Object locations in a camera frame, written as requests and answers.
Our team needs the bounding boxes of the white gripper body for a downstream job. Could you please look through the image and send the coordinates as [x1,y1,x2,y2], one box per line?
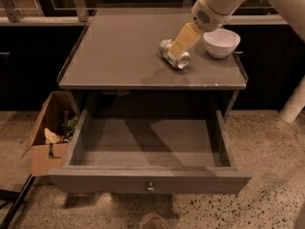
[192,0,234,31]

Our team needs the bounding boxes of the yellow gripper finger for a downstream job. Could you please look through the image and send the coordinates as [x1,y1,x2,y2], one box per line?
[171,23,201,56]

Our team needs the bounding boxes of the crushed 7up soda can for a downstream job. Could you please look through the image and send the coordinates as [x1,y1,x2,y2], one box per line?
[159,39,191,70]

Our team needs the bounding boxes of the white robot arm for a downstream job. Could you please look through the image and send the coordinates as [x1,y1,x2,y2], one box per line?
[169,0,305,59]

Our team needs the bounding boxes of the grey cabinet with top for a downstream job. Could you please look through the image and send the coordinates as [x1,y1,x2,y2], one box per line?
[56,7,249,119]

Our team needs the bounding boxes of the open grey top drawer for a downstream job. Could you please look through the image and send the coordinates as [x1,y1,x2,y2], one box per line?
[47,110,252,194]

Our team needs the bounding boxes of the round metal drawer knob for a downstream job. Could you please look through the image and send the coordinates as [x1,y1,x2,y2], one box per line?
[146,182,155,193]

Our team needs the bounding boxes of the white ceramic bowl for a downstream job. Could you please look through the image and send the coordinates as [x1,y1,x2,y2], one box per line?
[203,29,241,58]

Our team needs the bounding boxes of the green plastic item in box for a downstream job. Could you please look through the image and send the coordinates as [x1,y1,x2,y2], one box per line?
[67,116,78,135]

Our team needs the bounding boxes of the crumpled beige paper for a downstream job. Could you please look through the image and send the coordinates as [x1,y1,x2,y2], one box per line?
[44,128,61,144]

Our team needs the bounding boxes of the brown cardboard box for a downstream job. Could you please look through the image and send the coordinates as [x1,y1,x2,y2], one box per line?
[23,92,76,177]

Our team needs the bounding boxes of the black floor bar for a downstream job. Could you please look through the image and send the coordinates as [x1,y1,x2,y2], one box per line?
[0,175,35,229]

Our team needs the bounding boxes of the metal window frame rail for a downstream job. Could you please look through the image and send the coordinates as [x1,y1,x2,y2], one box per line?
[0,0,305,27]

